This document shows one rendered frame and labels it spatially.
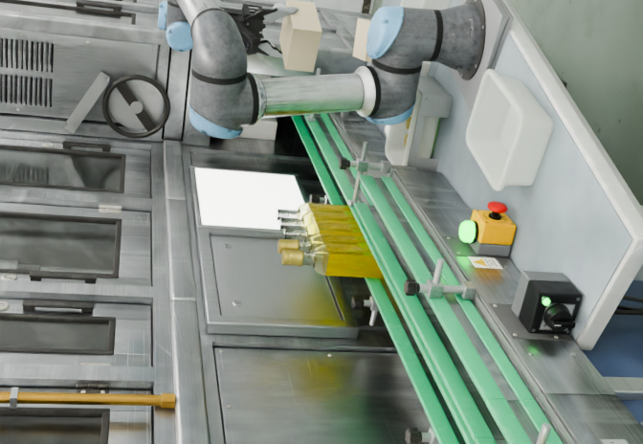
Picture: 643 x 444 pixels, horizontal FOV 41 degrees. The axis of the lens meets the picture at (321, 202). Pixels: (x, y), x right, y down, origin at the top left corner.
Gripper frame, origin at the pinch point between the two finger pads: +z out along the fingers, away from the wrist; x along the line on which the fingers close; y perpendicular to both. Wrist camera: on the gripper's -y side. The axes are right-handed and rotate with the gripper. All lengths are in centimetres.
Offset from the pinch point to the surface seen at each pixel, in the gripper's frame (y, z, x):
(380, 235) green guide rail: -61, 16, 15
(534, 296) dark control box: -107, 28, -14
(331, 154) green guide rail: -7.7, 15.9, 32.1
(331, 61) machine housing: 44, 23, 31
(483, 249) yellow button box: -83, 30, -2
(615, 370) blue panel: -118, 41, -8
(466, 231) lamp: -80, 26, -4
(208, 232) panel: -33, -19, 42
